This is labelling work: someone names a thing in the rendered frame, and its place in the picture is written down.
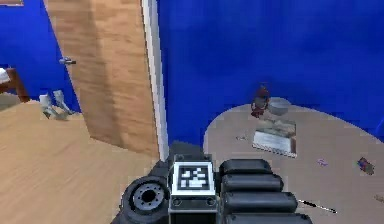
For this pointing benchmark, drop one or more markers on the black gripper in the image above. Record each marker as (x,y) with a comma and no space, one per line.
(146,199)

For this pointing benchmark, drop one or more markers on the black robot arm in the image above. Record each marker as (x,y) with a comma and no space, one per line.
(246,196)

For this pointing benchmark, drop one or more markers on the brown wooden room door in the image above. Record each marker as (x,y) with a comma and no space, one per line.
(110,73)

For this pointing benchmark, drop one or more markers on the red figurine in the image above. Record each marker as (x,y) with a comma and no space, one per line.
(260,100)

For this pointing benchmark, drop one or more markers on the grey bowl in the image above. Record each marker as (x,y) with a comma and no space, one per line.
(279,106)

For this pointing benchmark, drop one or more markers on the black pen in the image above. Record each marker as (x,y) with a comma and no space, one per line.
(316,206)

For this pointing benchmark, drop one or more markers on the brown wooden bed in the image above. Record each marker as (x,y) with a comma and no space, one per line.
(13,83)

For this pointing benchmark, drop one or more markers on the small purple object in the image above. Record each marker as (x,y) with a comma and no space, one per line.
(322,162)

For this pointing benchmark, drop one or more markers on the beige round table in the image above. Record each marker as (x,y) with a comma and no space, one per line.
(326,160)

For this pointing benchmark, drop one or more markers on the small red blue object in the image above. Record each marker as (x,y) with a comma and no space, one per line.
(365,165)

